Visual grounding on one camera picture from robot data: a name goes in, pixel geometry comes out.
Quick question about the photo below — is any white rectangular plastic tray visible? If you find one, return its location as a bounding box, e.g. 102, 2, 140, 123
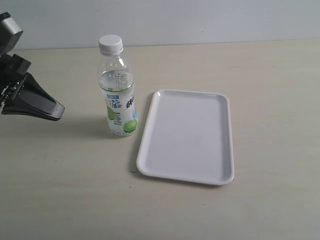
136, 89, 235, 186

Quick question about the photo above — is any white bottle cap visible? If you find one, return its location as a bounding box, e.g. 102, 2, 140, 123
98, 34, 124, 56

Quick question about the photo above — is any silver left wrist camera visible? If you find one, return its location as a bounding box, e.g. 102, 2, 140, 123
0, 12, 23, 56

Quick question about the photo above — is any clear plastic drink bottle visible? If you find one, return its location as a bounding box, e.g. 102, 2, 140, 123
97, 46, 139, 138

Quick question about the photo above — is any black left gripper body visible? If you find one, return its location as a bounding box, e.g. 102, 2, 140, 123
0, 53, 31, 114

